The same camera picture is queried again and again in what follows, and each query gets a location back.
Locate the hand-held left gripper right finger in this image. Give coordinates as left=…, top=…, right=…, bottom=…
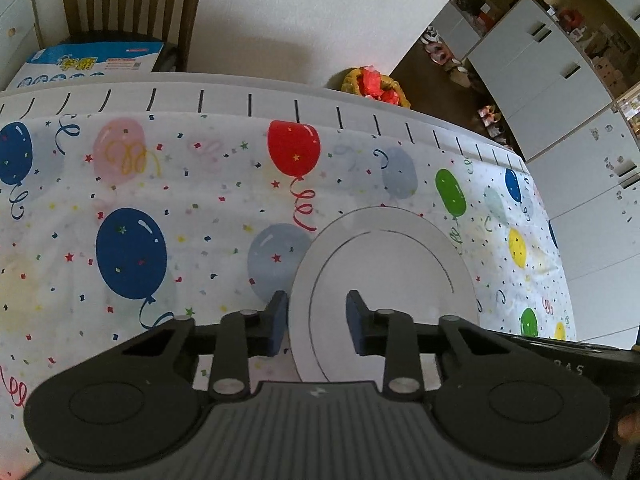
left=346, top=290, right=506, bottom=401

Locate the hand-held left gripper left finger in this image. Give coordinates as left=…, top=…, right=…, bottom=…
left=122, top=290, right=290, bottom=402

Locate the white plate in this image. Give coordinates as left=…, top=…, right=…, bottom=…
left=288, top=206, right=482, bottom=385

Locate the person's right hand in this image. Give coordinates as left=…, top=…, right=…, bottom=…
left=617, top=402, right=640, bottom=447

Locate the balloon print tablecloth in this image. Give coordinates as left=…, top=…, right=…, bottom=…
left=0, top=112, right=577, bottom=480

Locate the yellow basket with red contents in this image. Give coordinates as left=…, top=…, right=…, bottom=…
left=341, top=66, right=412, bottom=110

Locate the row of shoes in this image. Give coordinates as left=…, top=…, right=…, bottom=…
left=421, top=25, right=516, bottom=151

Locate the white cabinet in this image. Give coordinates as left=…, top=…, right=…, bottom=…
left=390, top=0, right=640, bottom=351

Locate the blue and white package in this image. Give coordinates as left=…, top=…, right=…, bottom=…
left=10, top=42, right=166, bottom=91

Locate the white drawer unit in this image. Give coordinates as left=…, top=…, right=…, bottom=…
left=0, top=0, right=41, bottom=92

